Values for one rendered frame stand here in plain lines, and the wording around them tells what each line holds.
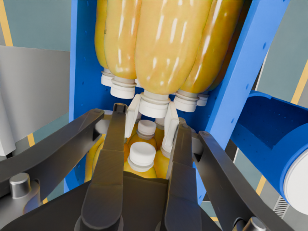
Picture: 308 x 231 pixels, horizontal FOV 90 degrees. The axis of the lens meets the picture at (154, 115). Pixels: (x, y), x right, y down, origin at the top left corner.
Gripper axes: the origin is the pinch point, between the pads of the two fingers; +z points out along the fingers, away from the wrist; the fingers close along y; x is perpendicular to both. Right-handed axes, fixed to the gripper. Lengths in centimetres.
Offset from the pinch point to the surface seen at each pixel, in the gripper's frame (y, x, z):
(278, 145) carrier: 38.5, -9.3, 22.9
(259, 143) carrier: 38.2, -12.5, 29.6
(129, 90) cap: -4.2, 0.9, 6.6
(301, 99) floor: 130, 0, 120
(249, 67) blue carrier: 8.6, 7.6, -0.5
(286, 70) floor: 104, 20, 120
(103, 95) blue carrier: -11.6, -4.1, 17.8
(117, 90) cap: -5.9, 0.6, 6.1
